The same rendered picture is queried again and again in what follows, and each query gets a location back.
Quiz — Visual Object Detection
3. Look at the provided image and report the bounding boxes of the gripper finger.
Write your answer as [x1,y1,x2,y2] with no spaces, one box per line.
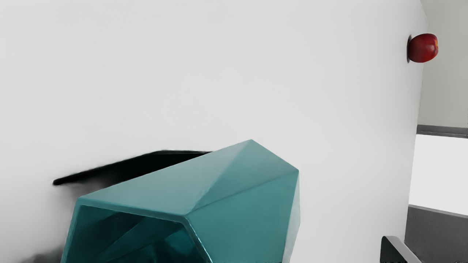
[380,236,422,263]

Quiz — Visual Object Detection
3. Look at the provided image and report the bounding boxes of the teal faceted mug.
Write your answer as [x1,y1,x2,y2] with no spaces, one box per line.
[60,139,301,263]

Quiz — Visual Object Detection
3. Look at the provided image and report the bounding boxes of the red apple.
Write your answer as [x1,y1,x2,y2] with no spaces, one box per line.
[407,33,439,63]

